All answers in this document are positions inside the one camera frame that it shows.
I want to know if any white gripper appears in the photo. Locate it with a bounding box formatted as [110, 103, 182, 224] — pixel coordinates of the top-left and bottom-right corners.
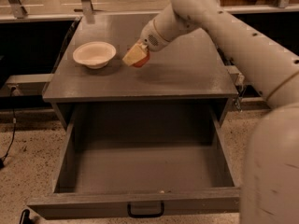
[122, 21, 169, 67]

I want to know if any red apple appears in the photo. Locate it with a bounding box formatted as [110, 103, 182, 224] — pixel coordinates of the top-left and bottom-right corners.
[127, 49, 150, 67]

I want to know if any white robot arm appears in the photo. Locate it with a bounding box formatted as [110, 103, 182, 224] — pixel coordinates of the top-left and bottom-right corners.
[123, 0, 299, 224]

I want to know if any open grey top drawer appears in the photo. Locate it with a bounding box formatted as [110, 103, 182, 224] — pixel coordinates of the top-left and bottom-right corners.
[27, 103, 240, 219]

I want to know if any white paper bowl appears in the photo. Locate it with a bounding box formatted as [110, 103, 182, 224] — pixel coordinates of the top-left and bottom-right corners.
[73, 41, 116, 69]

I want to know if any grey cabinet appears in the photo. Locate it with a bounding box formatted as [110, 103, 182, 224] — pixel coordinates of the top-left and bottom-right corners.
[43, 12, 237, 126]

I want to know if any metal latch clamp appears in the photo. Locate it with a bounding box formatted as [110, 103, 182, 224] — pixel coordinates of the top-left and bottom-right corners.
[235, 74, 247, 112]

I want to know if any black object bottom left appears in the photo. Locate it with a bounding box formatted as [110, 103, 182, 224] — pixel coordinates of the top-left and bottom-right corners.
[19, 209, 32, 224]

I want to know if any metal railing post left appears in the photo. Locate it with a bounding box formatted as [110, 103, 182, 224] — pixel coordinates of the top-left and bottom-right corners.
[8, 0, 27, 19]

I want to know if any black drawer handle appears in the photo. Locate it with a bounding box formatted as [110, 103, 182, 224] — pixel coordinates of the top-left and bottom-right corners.
[127, 202, 164, 218]

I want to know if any black cable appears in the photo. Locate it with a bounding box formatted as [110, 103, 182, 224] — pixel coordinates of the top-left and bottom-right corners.
[0, 87, 18, 170]

